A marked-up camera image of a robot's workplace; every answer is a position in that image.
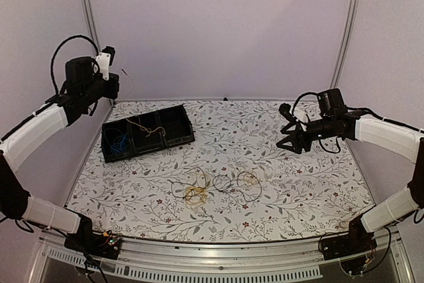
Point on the aluminium front rail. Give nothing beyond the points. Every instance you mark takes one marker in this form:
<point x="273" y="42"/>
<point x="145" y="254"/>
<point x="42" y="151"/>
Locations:
<point x="305" y="260"/>

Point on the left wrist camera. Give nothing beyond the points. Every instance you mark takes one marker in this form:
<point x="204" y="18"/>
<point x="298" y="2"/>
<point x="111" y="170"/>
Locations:
<point x="104" y="60"/>

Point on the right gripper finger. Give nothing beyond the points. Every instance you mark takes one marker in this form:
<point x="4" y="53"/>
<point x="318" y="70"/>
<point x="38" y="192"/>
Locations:
<point x="294" y="126"/>
<point x="289" y="143"/>

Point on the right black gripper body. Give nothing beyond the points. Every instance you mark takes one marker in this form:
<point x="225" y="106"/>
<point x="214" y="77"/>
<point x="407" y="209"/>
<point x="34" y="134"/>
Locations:
<point x="299" y="136"/>

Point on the floral tablecloth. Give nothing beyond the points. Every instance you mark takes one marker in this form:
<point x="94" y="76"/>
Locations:
<point x="231" y="184"/>

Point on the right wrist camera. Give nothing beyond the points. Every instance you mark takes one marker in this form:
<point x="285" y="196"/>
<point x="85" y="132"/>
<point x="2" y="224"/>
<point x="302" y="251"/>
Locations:
<point x="287" y="111"/>

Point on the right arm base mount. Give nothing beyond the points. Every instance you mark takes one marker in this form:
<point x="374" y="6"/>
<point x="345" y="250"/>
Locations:
<point x="348" y="246"/>

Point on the right aluminium corner post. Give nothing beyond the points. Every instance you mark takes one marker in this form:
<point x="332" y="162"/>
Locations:
<point x="345" y="41"/>

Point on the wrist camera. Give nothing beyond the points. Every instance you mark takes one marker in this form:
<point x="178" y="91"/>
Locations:
<point x="287" y="111"/>
<point x="104" y="60"/>

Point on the black three-compartment bin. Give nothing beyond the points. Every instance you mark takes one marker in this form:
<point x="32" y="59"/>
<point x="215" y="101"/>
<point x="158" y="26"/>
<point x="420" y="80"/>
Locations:
<point x="137" y="135"/>

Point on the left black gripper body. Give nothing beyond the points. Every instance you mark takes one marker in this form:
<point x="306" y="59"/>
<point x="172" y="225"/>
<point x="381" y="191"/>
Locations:
<point x="110" y="93"/>

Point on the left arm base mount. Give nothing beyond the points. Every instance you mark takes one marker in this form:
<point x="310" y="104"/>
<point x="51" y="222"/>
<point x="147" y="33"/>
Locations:
<point x="104" y="245"/>

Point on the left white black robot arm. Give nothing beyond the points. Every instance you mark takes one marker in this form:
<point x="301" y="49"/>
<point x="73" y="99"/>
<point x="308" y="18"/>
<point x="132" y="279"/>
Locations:
<point x="88" y="80"/>

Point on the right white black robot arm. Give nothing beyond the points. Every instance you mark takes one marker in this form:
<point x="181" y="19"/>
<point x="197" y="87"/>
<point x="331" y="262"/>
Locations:
<point x="360" y="124"/>

